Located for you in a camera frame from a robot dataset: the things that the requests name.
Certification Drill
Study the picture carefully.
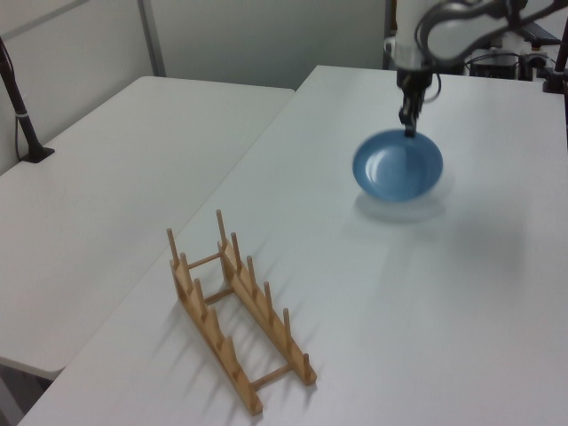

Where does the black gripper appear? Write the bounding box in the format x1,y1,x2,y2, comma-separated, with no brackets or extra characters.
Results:
395,68,434,138

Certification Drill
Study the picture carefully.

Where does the blue round plate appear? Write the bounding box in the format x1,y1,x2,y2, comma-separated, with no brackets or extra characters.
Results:
351,128,445,205

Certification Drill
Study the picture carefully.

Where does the wooden plate rack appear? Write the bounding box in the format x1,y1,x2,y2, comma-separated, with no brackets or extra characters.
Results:
166,209,319,416

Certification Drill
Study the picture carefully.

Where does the black electronics box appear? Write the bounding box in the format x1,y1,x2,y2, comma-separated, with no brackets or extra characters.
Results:
469,52,520,81

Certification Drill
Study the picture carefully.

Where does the dark keyboard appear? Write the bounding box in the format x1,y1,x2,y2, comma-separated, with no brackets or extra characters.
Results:
522,20,561,45

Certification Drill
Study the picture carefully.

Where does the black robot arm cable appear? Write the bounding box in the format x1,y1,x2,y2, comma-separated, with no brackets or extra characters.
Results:
424,72,442,104

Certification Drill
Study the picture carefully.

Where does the black clamped camera pole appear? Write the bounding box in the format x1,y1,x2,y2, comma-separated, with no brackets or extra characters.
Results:
541,29,568,95

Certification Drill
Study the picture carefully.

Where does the grey corner partition post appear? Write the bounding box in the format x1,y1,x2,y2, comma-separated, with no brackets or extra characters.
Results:
136,0,167,77

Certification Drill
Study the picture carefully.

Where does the black camera pole with base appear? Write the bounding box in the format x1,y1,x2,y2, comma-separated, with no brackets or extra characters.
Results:
0,36,56,163

